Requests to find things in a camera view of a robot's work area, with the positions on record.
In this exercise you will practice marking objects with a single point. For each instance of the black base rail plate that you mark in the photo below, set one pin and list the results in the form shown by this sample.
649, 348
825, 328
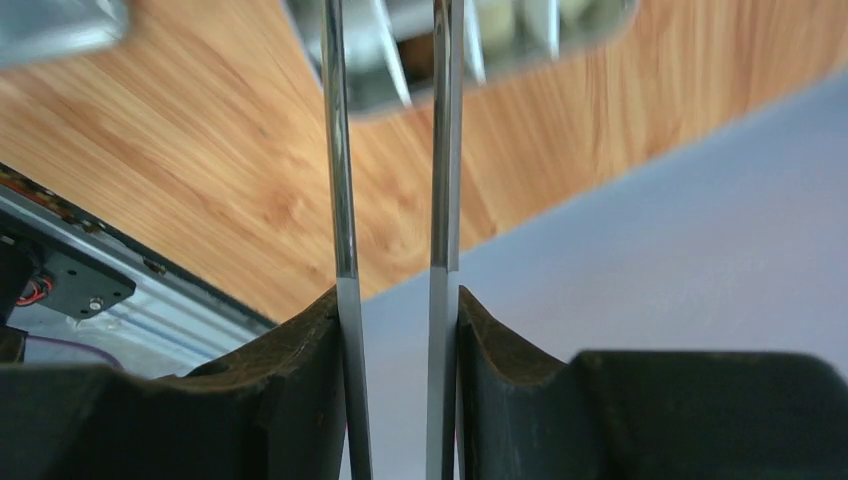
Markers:
96, 295

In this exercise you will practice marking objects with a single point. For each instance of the silver tin lid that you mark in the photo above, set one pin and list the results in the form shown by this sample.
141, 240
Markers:
34, 31

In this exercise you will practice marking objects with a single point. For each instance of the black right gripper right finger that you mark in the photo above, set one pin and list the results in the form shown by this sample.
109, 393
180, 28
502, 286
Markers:
630, 414

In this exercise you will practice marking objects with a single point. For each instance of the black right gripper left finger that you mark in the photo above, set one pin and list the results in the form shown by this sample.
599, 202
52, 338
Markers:
271, 409

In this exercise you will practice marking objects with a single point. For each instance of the steel tongs with white hinge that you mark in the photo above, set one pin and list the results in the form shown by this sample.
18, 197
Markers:
442, 369

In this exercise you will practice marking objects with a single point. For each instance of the divided silver tin box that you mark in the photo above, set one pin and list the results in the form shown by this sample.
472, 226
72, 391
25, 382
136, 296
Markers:
388, 45

